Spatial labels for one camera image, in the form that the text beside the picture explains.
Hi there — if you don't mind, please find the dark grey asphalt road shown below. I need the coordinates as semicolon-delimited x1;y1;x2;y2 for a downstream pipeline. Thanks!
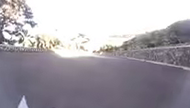
0;44;190;108

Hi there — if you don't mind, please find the row of bushes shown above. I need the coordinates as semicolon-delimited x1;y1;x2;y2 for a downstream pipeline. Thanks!
25;27;93;55

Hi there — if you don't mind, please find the pale kerb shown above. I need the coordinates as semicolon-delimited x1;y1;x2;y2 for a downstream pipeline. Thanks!
125;55;190;73

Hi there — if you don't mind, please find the overgrown hillside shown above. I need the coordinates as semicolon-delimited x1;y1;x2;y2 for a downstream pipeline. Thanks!
94;0;190;62

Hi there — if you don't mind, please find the large leafy tree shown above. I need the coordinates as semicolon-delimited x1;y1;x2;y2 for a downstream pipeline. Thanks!
0;0;41;49

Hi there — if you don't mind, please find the low stone wall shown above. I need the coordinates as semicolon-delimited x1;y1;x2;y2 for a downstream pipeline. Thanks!
0;43;56;58

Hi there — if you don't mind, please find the grey stone retaining wall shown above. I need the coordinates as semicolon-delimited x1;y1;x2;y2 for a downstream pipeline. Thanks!
99;32;190;70

